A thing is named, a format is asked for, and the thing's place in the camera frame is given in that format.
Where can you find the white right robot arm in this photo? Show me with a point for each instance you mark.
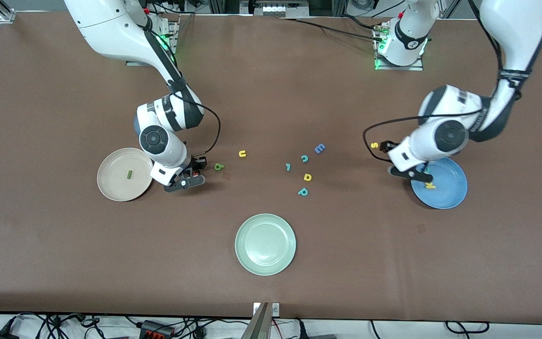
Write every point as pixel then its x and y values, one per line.
pixel 111 28

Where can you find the black power adapter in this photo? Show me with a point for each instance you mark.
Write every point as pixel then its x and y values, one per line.
pixel 0 335

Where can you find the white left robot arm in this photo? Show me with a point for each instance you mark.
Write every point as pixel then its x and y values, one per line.
pixel 511 28

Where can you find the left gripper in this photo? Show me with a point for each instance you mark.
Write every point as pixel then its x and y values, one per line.
pixel 383 146

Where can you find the green foam letter b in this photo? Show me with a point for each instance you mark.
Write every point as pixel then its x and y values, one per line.
pixel 218 166

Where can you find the yellow foam letter k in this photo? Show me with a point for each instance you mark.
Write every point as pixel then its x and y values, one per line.
pixel 430 186

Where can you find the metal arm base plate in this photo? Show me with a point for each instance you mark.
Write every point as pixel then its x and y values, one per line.
pixel 132 62
pixel 398 68

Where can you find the white post mounting bracket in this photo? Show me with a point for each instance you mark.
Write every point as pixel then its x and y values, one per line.
pixel 275 309

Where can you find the teal foam letter p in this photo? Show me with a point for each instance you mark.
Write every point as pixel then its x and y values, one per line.
pixel 303 192

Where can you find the blue plate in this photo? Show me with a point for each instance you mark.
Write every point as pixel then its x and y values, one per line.
pixel 447 190

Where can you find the blue foam letter E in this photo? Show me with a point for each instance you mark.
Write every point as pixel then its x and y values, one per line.
pixel 319 149

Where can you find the beige brown plate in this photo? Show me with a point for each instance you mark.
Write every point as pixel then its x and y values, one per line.
pixel 115 183

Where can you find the aluminium camera post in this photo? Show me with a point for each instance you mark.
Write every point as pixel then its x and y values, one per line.
pixel 259 325

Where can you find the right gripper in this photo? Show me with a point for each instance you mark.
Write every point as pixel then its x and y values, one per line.
pixel 197 165

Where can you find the pale green plate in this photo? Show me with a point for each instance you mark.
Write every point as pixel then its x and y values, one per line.
pixel 265 245

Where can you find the black power strip red switches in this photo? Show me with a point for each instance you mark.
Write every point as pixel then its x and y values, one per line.
pixel 155 328

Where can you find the aluminium equipment rack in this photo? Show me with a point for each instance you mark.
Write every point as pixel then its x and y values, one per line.
pixel 275 7

